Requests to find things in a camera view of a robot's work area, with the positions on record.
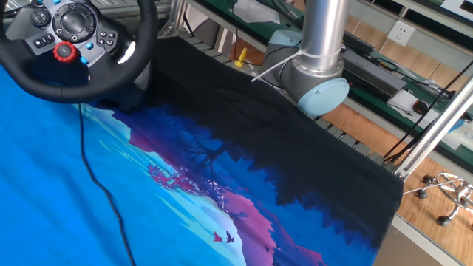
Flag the black orange computer mouse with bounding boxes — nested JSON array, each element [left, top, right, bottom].
[[412, 99, 431, 115]]

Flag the aluminium frame post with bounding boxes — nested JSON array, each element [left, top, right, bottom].
[[394, 75, 473, 183], [158, 0, 189, 38]]

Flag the white wall socket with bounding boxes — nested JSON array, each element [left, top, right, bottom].
[[387, 19, 417, 47]]

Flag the dark grey long box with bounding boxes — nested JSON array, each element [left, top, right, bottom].
[[341, 50, 408, 99]]

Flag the black steering wheel base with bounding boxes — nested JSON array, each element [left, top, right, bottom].
[[88, 55, 156, 114]]

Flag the thin black USB cable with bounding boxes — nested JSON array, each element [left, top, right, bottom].
[[76, 102, 137, 266]]

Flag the black cables along post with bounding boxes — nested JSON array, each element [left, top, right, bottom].
[[382, 58, 473, 164]]

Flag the crumpled white paper sheet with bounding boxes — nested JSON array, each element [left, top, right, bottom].
[[228, 0, 281, 25]]

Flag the white zip tie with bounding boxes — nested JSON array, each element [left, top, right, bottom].
[[250, 50, 343, 83]]

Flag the green topped workbench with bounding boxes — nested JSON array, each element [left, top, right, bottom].
[[205, 0, 473, 167]]

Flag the black racing steering wheel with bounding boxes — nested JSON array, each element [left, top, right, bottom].
[[0, 0, 159, 104]]

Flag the chrome office chair base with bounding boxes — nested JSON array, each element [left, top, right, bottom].
[[403, 171, 473, 228]]

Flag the blue landscape print cloth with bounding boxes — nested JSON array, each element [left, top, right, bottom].
[[0, 35, 404, 266]]

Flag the small yellow object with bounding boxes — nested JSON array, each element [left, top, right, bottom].
[[234, 47, 248, 69]]

